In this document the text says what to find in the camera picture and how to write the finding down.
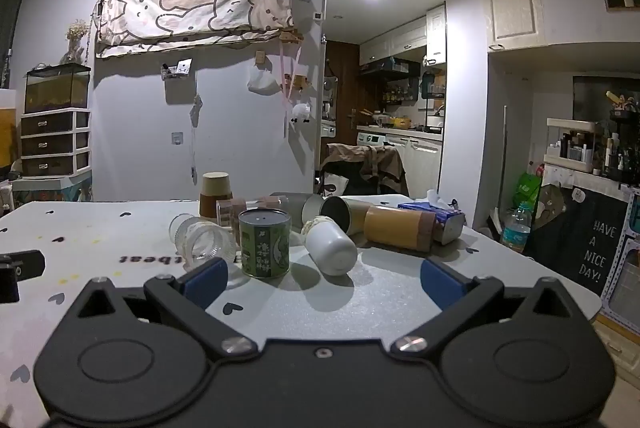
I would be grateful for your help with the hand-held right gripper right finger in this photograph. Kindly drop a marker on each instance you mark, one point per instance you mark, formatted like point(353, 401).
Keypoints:
point(442, 282)

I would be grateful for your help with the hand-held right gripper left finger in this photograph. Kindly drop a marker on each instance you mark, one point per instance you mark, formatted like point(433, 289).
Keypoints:
point(207, 282)

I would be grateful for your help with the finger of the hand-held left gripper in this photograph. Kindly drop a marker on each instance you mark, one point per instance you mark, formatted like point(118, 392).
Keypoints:
point(20, 264)

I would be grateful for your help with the clear glass cup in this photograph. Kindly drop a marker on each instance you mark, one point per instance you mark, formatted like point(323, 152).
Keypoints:
point(209, 245)
point(179, 230)

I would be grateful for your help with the brown paper cup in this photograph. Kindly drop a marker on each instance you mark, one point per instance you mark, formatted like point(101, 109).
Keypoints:
point(216, 188)

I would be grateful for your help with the grey cup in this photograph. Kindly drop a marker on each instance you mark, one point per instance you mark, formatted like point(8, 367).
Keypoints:
point(299, 203)

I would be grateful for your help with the blue tissue pack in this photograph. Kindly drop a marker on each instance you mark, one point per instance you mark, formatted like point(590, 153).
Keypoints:
point(447, 223)

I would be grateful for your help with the green printed tin can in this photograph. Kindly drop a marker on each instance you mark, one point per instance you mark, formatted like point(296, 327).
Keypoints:
point(264, 243)

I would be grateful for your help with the tan cardboard tube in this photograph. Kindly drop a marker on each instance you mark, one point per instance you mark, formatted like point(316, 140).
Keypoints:
point(395, 228)

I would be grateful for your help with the plastic water bottle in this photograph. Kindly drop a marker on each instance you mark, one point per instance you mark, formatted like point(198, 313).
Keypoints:
point(516, 230)

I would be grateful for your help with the dark metal tumbler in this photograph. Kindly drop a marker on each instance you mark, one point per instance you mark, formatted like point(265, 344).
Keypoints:
point(352, 213)

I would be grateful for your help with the white plastic bottle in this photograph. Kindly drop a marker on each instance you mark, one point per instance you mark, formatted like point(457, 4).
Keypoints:
point(330, 245)

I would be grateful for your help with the green bag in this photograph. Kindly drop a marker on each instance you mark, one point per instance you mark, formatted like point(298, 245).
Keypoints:
point(529, 190)

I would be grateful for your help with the white drawer unit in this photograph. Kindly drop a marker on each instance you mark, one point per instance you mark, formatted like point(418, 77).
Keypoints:
point(55, 143)

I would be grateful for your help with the black chalkboard sign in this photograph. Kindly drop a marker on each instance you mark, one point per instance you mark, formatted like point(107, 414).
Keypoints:
point(575, 238)

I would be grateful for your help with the chair with brown garment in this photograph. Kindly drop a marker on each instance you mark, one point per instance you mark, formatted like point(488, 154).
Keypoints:
point(365, 166)

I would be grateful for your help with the white washing machine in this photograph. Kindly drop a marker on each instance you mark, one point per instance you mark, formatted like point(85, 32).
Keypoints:
point(375, 139)

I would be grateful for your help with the glass fish tank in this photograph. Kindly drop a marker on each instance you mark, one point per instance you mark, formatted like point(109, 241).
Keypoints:
point(56, 88)

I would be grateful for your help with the white rack with bottles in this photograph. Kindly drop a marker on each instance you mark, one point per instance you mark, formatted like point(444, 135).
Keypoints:
point(572, 143)

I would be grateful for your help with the white plush sheep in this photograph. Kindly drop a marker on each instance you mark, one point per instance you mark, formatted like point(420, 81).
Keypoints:
point(300, 111)

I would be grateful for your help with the white plastic bag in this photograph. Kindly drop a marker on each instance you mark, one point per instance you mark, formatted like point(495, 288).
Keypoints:
point(262, 82)

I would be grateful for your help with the dried flower bunch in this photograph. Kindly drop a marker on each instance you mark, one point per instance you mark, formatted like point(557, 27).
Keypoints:
point(76, 38)

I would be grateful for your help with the white kitchen cabinets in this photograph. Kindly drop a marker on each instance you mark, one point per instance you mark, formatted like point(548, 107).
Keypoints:
point(400, 41)

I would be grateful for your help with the printed blanket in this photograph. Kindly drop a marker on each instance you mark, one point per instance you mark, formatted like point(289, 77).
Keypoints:
point(190, 11)

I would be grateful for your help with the white wall cabinet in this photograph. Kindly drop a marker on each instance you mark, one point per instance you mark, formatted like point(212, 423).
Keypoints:
point(512, 8)

